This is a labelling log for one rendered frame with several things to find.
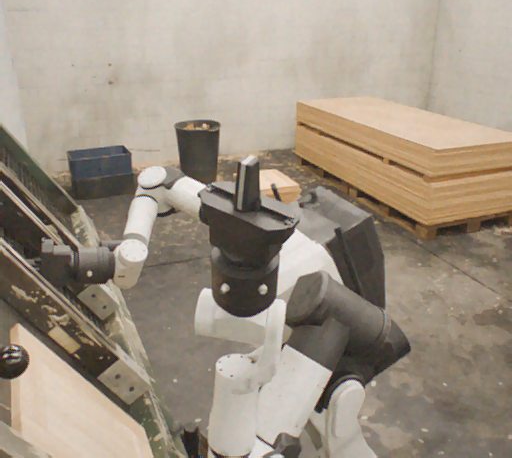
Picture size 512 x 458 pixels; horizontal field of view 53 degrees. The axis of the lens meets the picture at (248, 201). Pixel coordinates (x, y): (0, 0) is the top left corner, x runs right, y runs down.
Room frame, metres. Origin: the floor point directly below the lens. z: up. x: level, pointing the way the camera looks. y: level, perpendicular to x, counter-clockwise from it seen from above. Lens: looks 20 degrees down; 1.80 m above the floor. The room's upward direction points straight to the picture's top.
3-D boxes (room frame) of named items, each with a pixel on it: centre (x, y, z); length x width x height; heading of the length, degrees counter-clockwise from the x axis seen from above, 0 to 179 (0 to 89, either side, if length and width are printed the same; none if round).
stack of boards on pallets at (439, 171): (5.20, -1.48, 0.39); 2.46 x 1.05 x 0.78; 21
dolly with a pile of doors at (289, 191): (4.34, -0.10, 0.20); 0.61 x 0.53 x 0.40; 21
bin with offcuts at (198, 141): (5.47, 0.55, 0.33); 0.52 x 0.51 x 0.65; 21
